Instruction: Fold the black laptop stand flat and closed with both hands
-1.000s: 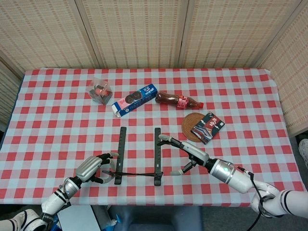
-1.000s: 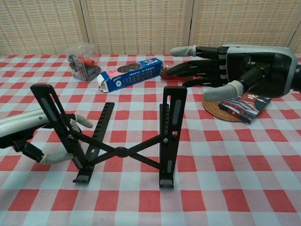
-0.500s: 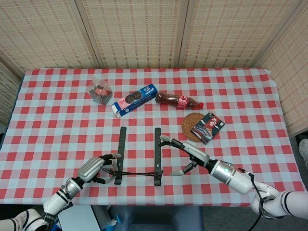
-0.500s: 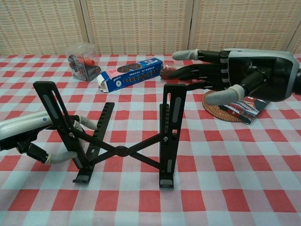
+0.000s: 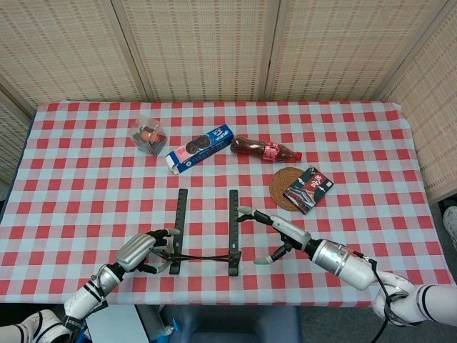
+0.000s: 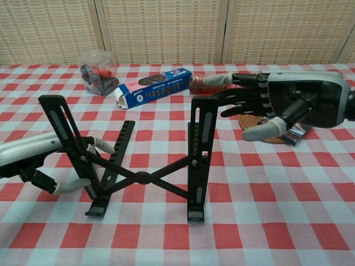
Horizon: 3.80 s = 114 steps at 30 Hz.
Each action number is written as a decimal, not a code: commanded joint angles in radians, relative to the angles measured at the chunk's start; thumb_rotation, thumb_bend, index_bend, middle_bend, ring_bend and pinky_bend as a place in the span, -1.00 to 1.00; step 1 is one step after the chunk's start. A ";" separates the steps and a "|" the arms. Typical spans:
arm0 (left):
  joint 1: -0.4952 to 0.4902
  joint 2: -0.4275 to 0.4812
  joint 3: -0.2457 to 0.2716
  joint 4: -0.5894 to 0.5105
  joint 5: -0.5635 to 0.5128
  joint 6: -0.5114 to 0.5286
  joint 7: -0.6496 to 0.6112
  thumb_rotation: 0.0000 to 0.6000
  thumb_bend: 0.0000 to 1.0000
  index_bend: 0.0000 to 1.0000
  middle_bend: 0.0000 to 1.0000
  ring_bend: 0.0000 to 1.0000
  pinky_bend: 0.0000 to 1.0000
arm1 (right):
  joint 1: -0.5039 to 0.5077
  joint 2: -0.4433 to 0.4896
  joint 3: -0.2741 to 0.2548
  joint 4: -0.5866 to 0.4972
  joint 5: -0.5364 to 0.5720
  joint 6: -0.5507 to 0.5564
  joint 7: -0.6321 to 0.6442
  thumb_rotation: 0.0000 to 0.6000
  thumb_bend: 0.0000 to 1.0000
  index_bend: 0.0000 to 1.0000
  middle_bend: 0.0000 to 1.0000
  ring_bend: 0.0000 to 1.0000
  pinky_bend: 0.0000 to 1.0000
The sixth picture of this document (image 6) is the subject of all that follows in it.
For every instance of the red white checkered tablecloth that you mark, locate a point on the red white checkered tablecloth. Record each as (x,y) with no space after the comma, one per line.
(249,221)

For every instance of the clear plastic snack package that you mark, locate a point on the clear plastic snack package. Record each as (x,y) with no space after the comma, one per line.
(97,80)

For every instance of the blue cookie box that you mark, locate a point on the blue cookie box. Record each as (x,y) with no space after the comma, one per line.
(155,88)

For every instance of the black folding laptop stand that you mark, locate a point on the black folding laptop stand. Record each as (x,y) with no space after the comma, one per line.
(142,177)

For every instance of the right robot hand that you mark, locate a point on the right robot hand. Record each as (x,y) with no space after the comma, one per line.
(305,94)

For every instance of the round woven brown coaster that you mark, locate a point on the round woven brown coaster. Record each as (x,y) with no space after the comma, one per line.
(247,122)

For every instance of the cola bottle red label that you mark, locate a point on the cola bottle red label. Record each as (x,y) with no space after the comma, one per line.
(197,86)

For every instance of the dark printed card box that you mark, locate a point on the dark printed card box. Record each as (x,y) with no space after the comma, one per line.
(295,135)

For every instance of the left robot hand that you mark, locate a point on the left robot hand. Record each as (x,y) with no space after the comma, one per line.
(27,147)

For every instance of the bamboo folding screen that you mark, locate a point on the bamboo folding screen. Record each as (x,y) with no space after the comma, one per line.
(166,30)

